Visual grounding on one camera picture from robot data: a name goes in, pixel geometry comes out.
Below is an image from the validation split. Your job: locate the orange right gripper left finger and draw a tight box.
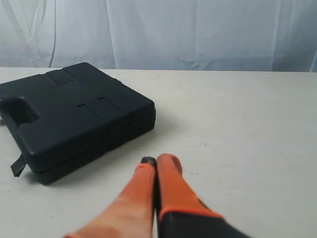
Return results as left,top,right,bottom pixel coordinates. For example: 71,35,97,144
65,157,156,238

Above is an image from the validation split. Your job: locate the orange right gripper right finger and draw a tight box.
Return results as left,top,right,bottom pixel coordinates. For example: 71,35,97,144
157,154,248,238

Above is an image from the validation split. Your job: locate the black tool tray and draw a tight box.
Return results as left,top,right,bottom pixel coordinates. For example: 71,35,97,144
0,62,156,184

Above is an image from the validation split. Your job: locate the white backdrop curtain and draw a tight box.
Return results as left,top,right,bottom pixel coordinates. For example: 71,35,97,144
0,0,317,72

